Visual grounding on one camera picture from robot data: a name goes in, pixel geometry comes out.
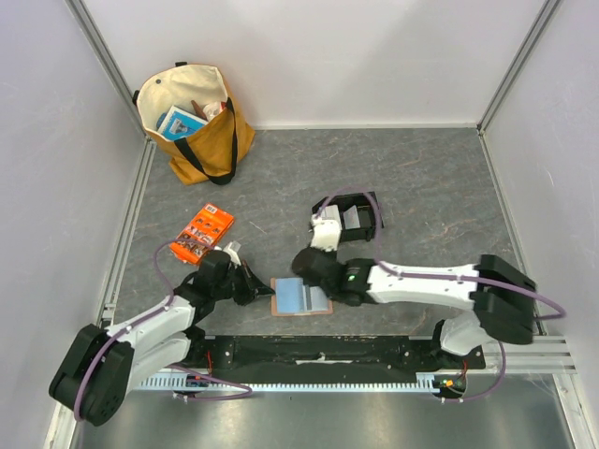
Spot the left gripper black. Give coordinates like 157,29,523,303
212,260,274,307

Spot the mustard canvas tote bag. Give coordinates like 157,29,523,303
132,62,256,185

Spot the slotted cable duct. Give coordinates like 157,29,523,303
137,369,465,394

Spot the brown item in bag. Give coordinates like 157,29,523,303
191,100,207,121

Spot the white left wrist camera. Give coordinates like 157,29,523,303
223,240,241,266

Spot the white card stack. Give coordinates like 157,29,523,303
320,205,341,222

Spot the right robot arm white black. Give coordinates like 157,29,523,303
291,247,536,369

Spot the blue white book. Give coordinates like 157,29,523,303
157,106,208,141

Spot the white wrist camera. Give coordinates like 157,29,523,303
223,240,241,266
310,215,342,253

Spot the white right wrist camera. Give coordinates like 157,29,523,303
310,215,342,253

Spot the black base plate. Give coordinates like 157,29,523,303
182,336,486,384

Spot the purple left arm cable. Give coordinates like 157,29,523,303
74,239,256,422

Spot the black plastic bin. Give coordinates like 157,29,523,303
312,192,384,243

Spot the brown leather card holder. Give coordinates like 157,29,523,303
270,278,333,317

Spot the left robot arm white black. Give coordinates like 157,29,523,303
49,250,274,427

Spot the orange product box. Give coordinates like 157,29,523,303
169,203,235,265

